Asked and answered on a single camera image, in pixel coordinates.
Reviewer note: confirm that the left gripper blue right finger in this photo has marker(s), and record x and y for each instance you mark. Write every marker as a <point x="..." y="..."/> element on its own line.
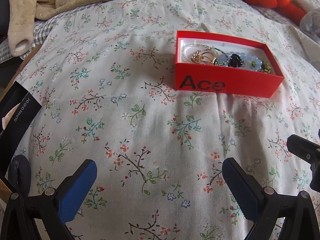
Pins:
<point x="244" y="189"/>

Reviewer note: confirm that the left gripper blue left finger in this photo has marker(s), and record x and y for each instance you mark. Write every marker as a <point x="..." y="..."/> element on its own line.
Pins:
<point x="74" y="189"/>

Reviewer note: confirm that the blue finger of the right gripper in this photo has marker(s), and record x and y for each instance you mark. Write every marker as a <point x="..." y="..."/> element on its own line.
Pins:
<point x="303" y="148"/>

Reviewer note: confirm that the red Ace cardboard box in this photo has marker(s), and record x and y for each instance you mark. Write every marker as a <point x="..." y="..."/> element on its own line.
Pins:
<point x="224" y="79"/>

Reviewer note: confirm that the black iQOO phone box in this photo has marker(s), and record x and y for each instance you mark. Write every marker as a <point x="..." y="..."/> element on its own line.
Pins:
<point x="18" y="109"/>

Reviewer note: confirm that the floral bed sheet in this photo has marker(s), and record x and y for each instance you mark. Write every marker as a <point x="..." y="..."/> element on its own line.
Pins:
<point x="105" y="80"/>

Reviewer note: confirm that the grey white crumpled clothing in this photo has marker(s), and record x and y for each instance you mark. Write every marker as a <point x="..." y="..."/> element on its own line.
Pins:
<point x="310" y="25"/>

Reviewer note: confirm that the grey checked blanket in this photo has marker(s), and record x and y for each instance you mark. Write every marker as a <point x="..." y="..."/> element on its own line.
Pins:
<point x="43" y="28"/>

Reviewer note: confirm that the orange pumpkin plush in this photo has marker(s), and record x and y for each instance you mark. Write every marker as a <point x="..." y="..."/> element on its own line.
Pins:
<point x="287" y="8"/>

